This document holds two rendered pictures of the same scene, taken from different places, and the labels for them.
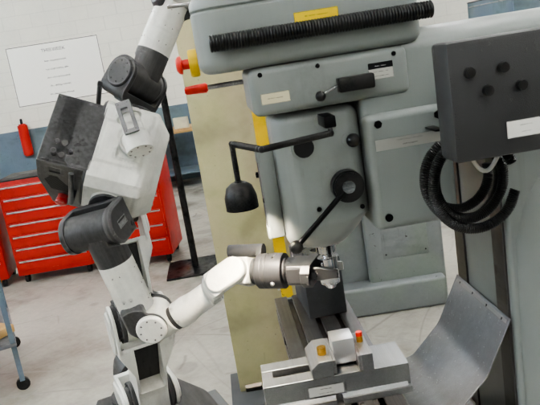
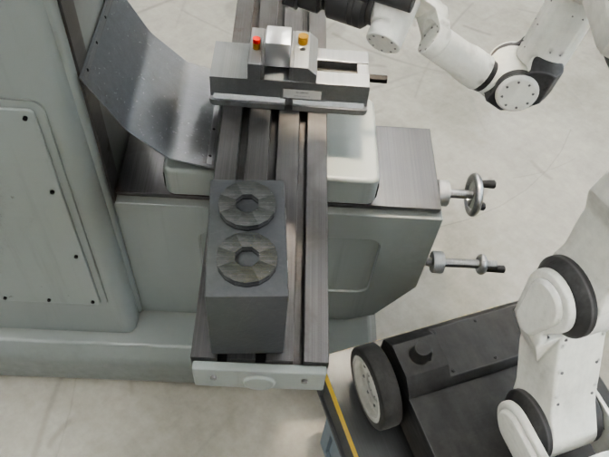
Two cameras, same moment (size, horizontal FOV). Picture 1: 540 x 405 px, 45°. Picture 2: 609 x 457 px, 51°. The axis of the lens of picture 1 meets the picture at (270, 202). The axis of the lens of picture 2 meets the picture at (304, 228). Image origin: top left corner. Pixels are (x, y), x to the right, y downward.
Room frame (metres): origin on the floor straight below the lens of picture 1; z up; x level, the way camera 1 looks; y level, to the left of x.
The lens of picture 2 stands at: (2.56, -0.04, 1.91)
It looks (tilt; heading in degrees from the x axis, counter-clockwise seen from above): 53 degrees down; 179
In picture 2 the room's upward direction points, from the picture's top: 6 degrees clockwise
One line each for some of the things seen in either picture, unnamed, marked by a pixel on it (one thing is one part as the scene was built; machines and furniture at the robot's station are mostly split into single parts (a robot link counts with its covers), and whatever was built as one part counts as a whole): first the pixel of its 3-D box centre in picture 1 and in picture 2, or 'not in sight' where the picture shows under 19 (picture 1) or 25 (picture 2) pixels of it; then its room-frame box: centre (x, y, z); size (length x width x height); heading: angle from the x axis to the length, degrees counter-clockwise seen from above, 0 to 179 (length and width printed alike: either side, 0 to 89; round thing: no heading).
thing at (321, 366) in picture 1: (320, 357); (304, 56); (1.43, -0.06, 1.03); 0.12 x 0.06 x 0.04; 2
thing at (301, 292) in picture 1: (316, 275); (247, 265); (1.99, -0.11, 1.04); 0.22 x 0.12 x 0.20; 7
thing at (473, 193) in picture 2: not in sight; (459, 194); (1.44, 0.39, 0.64); 0.16 x 0.12 x 0.12; 93
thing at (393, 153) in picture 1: (397, 159); not in sight; (1.48, -0.31, 1.47); 0.24 x 0.19 x 0.26; 3
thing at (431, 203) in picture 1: (460, 177); not in sight; (1.29, -0.39, 1.45); 0.18 x 0.16 x 0.21; 93
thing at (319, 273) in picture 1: (325, 274); not in sight; (1.44, -0.10, 1.23); 0.06 x 0.02 x 0.03; 69
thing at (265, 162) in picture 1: (270, 192); not in sight; (1.46, 0.00, 1.44); 0.04 x 0.04 x 0.21; 3
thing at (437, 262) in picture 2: not in sight; (466, 263); (1.58, 0.42, 0.52); 0.22 x 0.06 x 0.06; 93
